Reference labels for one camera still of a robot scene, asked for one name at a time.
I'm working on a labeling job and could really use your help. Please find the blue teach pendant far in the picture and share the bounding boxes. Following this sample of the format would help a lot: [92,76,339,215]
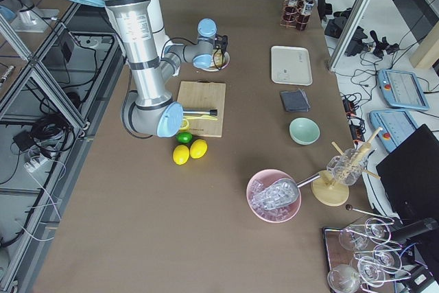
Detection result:
[377,69,429,111]

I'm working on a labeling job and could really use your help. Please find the blue teach pendant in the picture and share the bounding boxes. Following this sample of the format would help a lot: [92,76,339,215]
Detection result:
[369,109,418,152]
[377,69,429,111]

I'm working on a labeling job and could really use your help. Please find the grey folded cloth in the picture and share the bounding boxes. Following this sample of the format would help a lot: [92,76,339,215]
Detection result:
[280,89,311,112]

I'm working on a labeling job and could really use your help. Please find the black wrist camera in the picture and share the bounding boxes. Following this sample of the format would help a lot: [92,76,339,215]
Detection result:
[215,34,228,52]

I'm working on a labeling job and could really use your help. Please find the copper wire bottle rack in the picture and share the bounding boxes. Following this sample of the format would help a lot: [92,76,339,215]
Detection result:
[280,0,304,28]

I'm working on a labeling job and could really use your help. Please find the metal ice scoop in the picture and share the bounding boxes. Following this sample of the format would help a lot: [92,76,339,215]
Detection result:
[250,173,320,211]

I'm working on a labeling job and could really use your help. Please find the yellow lemon near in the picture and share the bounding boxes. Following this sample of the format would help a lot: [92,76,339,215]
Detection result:
[172,145,190,165]

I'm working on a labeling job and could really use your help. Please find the black laptop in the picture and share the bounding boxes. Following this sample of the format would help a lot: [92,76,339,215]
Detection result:
[377,124,438,222]

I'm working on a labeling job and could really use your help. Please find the halved lemon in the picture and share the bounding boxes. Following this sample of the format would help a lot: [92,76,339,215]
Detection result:
[180,118,190,130]

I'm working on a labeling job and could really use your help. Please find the white round plate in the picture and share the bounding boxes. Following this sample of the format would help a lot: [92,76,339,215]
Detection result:
[204,50,230,72]

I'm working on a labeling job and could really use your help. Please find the yellow lemon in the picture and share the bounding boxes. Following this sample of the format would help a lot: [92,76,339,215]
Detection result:
[172,145,190,165]
[189,139,208,159]

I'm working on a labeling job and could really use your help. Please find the aluminium frame post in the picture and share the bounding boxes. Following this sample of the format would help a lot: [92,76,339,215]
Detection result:
[328,0,370,72]

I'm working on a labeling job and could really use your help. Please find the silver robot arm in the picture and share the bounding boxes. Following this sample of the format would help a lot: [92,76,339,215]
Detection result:
[1,0,34,22]
[70,0,217,137]

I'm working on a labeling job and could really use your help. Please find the cream rabbit tray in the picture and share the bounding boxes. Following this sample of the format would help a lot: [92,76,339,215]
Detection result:
[270,46,313,86]

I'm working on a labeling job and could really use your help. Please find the yellow lemon far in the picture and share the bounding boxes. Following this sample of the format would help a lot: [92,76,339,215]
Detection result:
[189,139,208,159]

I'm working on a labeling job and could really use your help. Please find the green lime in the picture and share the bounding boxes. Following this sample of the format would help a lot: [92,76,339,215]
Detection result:
[176,131,193,144]

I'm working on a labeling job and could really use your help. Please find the wine glass rack tray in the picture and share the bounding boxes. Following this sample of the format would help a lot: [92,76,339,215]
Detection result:
[322,215,411,292]

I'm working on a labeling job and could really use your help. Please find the blue teach pendant near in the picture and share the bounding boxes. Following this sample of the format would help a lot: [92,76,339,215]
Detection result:
[369,109,418,152]

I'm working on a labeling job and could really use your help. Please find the clear glass mug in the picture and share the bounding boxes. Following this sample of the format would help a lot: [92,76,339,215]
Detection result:
[327,148,368,186]

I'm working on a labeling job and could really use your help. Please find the pink ice bowl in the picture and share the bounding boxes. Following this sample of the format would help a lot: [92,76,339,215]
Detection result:
[246,169,301,223]

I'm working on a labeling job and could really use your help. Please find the wooden cup tree stand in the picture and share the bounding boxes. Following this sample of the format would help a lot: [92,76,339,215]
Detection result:
[311,127,383,207]

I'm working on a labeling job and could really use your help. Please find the wooden cutting board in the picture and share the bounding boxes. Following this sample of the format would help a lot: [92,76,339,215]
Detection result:
[177,81,226,138]

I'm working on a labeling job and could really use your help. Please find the green ceramic bowl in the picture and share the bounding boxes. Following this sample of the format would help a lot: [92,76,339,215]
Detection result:
[289,117,320,145]

